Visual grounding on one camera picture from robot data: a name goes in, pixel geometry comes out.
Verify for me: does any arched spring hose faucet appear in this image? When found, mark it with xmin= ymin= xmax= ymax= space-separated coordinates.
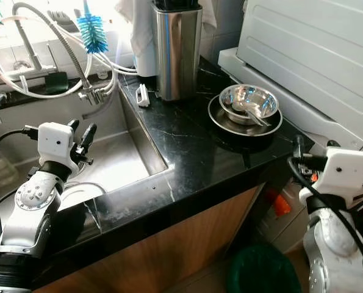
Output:
xmin=12 ymin=2 xmax=109 ymax=106

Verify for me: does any dark green sponge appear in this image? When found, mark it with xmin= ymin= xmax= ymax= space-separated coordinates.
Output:
xmin=44 ymin=72 xmax=69 ymax=94

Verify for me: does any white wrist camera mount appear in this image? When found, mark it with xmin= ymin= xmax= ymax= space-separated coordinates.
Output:
xmin=300 ymin=146 xmax=363 ymax=205
xmin=38 ymin=122 xmax=78 ymax=175

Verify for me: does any stainless steel spoon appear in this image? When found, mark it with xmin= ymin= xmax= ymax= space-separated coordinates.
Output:
xmin=233 ymin=101 xmax=272 ymax=128

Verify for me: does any stainless steel knife block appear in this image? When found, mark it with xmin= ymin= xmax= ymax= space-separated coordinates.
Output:
xmin=154 ymin=6 xmax=203 ymax=101

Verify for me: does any white plastic clip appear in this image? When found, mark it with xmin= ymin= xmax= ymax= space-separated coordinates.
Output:
xmin=135 ymin=84 xmax=150 ymax=108

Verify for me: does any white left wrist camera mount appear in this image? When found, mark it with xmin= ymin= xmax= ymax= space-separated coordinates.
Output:
xmin=38 ymin=122 xmax=78 ymax=175

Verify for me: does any clear plastic bottle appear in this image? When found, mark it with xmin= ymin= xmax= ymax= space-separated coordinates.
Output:
xmin=0 ymin=153 xmax=18 ymax=188

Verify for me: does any stainless steel bowl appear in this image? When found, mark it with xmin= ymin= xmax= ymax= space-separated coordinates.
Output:
xmin=219 ymin=84 xmax=279 ymax=127

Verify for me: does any stainless steel sink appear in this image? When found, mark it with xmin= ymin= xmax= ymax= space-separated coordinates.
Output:
xmin=0 ymin=92 xmax=173 ymax=211

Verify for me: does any wooden cabinet front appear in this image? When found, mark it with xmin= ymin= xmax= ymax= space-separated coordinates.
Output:
xmin=32 ymin=183 xmax=264 ymax=293

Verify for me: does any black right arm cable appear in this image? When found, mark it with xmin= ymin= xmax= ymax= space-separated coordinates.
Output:
xmin=288 ymin=159 xmax=363 ymax=275

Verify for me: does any blue bottle brush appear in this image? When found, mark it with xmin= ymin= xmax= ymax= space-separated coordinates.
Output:
xmin=76 ymin=0 xmax=109 ymax=54

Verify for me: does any white cylindrical appliance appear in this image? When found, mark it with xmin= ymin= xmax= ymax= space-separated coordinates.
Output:
xmin=132 ymin=24 xmax=157 ymax=78

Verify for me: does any beige cloth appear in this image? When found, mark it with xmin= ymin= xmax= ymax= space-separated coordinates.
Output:
xmin=115 ymin=0 xmax=154 ymax=52

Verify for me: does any orange plastic object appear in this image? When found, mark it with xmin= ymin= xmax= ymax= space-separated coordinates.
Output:
xmin=264 ymin=188 xmax=292 ymax=217

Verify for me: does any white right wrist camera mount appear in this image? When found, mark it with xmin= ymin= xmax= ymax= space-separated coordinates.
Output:
xmin=300 ymin=146 xmax=363 ymax=205

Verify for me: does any stainless steel plate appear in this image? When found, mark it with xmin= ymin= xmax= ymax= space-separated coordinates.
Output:
xmin=207 ymin=96 xmax=284 ymax=137

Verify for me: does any white lower cabinet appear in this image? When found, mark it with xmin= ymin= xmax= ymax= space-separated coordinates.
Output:
xmin=257 ymin=177 xmax=316 ymax=254

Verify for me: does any green waste bin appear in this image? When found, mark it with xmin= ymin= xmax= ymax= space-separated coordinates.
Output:
xmin=226 ymin=244 xmax=302 ymax=293

